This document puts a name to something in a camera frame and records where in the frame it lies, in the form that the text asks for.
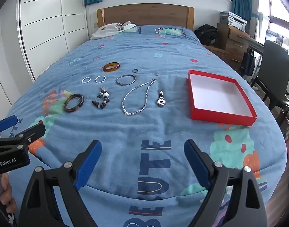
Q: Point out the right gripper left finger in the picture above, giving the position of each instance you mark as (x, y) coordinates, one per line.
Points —
(40, 207)

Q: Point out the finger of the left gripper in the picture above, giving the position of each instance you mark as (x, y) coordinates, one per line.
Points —
(27, 136)
(8, 122)

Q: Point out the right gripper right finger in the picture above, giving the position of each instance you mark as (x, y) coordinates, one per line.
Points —
(246, 207)

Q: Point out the dark brown bangle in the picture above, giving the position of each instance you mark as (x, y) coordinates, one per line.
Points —
(73, 103)

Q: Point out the twisted silver hoop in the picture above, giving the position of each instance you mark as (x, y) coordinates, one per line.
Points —
(100, 79)
(85, 80)

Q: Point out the amber orange bangle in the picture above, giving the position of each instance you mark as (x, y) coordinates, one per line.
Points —
(110, 67)

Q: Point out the thin silver bangle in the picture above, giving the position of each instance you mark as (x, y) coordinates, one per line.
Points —
(126, 80)

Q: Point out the silver wristwatch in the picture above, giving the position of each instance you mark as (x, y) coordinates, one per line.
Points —
(161, 101)

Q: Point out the person's left hand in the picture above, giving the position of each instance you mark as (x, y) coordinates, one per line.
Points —
(6, 197)

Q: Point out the blue patterned bedspread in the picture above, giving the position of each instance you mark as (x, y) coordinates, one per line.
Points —
(142, 177)

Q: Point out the red shallow box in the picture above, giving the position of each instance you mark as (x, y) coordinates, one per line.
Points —
(217, 98)

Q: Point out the white wardrobe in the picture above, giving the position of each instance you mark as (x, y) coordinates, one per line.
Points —
(50, 29)

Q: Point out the dark grey chair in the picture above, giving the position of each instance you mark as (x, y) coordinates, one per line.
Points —
(273, 77)

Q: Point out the white garment on bed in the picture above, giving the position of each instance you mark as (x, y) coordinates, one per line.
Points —
(111, 30)

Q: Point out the dark blue hanging bag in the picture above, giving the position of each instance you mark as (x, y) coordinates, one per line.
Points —
(248, 63)

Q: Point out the wooden headboard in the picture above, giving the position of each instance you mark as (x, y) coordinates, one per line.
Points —
(148, 14)

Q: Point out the glass desk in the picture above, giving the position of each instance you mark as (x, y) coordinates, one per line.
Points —
(254, 45)

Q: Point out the wooden drawer cabinet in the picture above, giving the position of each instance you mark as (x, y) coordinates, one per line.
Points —
(230, 46)

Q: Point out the black backpack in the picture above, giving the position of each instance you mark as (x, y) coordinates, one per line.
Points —
(207, 34)

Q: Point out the white printer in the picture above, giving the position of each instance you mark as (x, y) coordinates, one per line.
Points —
(231, 19)

